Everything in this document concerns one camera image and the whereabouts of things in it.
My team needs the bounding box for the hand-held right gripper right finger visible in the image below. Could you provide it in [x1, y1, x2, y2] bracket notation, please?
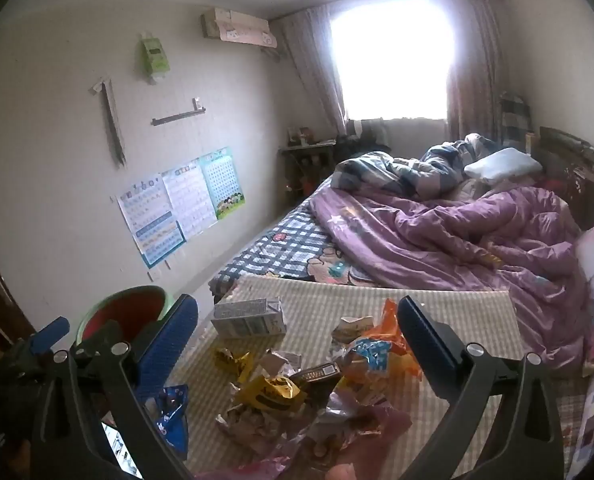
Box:
[396, 295, 565, 480]

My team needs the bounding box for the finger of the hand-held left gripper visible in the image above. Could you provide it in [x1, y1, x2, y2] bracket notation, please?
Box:
[24, 316, 71, 358]

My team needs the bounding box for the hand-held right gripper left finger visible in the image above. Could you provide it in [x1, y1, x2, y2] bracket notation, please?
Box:
[29, 294, 200, 480]

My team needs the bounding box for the orange snack bag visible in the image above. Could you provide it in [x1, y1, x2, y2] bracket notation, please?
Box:
[333, 299, 424, 386]

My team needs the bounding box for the green and red basin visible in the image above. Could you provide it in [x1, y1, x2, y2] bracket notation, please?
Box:
[74, 285, 177, 356]

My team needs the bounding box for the torn printed paper cup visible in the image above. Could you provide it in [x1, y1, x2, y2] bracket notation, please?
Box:
[333, 316, 375, 343]

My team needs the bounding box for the white milk carton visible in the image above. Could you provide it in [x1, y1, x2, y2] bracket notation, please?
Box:
[211, 296, 288, 340]

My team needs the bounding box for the large yellow snack wrapper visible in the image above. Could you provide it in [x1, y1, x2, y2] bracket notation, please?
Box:
[237, 375, 308, 413]

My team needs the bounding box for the small yellow wrapper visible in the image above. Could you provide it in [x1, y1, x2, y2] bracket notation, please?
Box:
[214, 347, 255, 376]

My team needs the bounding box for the blue snack wrapper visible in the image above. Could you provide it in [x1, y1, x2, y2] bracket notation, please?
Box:
[147, 384, 190, 461]

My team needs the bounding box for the purple duvet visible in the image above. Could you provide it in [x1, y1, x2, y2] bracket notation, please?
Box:
[309, 182, 594, 361]

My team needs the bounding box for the beige checked mat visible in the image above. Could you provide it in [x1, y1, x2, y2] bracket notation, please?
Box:
[169, 274, 585, 480]

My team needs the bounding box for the brown snack wrapper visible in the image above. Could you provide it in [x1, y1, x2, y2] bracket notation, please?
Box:
[289, 362, 343, 391]

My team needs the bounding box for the crumpled white paper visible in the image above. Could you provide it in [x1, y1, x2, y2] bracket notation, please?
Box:
[259, 350, 303, 378]

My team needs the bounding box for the crumpled silver wrapper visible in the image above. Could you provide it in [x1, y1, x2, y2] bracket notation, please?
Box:
[216, 400, 298, 443]

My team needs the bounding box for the blue checked bed sheet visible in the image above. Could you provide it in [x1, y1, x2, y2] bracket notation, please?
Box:
[208, 205, 378, 296]

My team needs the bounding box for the blue plaid duvet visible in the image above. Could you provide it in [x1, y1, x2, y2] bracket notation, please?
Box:
[331, 137, 483, 196]

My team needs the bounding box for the small cluttered desk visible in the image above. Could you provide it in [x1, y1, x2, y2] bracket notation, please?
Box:
[277, 125, 348, 206]

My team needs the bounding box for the dark wooden headboard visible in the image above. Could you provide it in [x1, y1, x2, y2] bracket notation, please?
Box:
[524, 127, 594, 231]

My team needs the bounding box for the plaid cushion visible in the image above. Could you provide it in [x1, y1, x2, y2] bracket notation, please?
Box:
[497, 91, 533, 143]

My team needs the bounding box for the pale patterned curtain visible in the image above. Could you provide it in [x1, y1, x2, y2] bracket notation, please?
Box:
[446, 0, 505, 141]
[272, 5, 348, 133]

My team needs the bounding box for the bright window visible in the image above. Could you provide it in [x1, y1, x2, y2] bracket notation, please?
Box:
[329, 0, 458, 121]

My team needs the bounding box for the covered air conditioner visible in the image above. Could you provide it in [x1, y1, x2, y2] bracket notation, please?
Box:
[200, 7, 280, 50]

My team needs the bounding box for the blue wall poster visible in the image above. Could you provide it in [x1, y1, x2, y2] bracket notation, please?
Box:
[117, 174, 187, 268]

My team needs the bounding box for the white wall poster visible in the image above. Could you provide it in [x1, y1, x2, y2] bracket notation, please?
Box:
[162, 157, 218, 238]

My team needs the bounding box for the green-edged wall poster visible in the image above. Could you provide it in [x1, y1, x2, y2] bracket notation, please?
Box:
[199, 147, 246, 221]

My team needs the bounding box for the folded metal wall bracket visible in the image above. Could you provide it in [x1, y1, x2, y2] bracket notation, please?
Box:
[88, 76, 126, 168]

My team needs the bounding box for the metal wall rail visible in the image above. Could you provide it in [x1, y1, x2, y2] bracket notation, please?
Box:
[151, 98, 207, 127]

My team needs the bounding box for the green wall box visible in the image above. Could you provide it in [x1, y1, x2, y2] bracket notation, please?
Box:
[137, 32, 172, 83]

